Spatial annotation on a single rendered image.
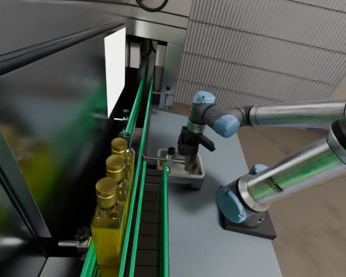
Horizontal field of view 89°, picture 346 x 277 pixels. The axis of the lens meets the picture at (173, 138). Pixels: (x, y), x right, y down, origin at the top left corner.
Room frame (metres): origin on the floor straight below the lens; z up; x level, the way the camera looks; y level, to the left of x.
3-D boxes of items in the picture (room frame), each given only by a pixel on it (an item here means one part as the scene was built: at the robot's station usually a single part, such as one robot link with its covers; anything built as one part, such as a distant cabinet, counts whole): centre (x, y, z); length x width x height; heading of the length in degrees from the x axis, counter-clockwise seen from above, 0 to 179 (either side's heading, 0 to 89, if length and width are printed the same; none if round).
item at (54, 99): (0.60, 0.30, 1.15); 0.90 x 0.03 x 0.34; 10
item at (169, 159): (0.50, 0.02, 0.95); 0.17 x 0.03 x 0.12; 100
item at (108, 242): (0.19, 0.09, 0.99); 0.06 x 0.06 x 0.21; 9
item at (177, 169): (0.63, -0.06, 0.80); 0.22 x 0.17 x 0.09; 100
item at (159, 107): (1.14, 0.13, 0.90); 0.17 x 0.05 x 0.23; 100
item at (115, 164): (0.24, 0.10, 1.14); 0.04 x 0.04 x 0.04
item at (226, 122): (0.56, -0.16, 1.14); 0.11 x 0.11 x 0.08; 41
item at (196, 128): (0.62, -0.08, 1.06); 0.08 x 0.08 x 0.05
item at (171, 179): (0.63, -0.03, 0.79); 0.27 x 0.17 x 0.08; 100
